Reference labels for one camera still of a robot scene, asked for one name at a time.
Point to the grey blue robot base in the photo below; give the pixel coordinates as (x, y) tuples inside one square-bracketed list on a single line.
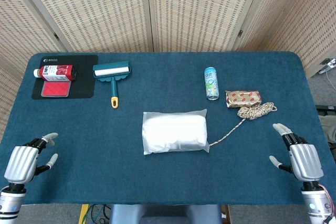
[(162, 214)]

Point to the red juice bottle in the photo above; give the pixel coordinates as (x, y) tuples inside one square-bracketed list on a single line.
[(56, 73)]

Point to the black mouse pad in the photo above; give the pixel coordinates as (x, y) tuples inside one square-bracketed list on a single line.
[(84, 87)]

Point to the gold foil snack package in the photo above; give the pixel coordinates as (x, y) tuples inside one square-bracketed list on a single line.
[(242, 98)]

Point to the light blue drink can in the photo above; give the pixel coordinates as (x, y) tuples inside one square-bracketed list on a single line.
[(211, 82)]

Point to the blue felt table cover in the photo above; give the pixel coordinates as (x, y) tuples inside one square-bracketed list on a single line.
[(168, 182)]

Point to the white translucent plastic bag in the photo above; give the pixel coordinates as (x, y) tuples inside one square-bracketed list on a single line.
[(173, 132)]

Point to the black screen hinge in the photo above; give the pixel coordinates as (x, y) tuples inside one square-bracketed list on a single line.
[(240, 33), (56, 36)]

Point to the red ink pad case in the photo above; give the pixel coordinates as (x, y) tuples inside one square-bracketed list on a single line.
[(55, 89)]

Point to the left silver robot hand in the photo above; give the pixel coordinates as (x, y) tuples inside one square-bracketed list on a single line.
[(22, 163)]

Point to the beige cloth bundle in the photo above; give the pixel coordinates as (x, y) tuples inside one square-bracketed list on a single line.
[(329, 129)]

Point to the teal lint roller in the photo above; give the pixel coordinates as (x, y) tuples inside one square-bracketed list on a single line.
[(111, 72)]

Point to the white power strip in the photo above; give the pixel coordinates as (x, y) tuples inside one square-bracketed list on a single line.
[(331, 63)]

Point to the wicker folding screen panel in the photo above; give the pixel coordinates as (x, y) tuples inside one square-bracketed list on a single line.
[(199, 11), (99, 11), (15, 24), (302, 19)]

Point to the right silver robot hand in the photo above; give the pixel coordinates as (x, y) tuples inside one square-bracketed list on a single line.
[(305, 161)]

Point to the black floor frame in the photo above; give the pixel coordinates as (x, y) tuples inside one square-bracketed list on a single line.
[(326, 108)]

